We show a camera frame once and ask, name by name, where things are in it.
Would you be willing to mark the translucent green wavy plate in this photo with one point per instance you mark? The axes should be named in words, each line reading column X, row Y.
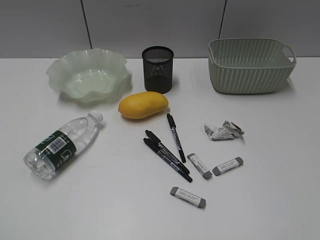
column 89, row 75

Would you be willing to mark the waste paper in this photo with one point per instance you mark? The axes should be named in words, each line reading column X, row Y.
column 228, row 131

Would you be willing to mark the black mesh pen holder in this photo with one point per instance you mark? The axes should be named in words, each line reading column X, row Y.
column 158, row 69

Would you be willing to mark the black marker pen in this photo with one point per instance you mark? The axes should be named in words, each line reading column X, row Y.
column 166, row 151
column 157, row 150
column 173, row 129

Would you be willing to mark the grey white eraser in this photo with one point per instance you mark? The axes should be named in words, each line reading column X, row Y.
column 188, row 197
column 200, row 166
column 227, row 166

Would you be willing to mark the clear water bottle green label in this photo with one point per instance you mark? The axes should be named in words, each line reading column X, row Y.
column 61, row 146

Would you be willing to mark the light green plastic basket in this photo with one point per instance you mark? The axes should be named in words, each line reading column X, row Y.
column 248, row 66

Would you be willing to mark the grey white eraser bottom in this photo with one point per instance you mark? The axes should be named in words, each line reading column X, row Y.
column 188, row 197

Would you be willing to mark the yellow mango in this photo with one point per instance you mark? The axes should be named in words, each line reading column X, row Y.
column 142, row 105

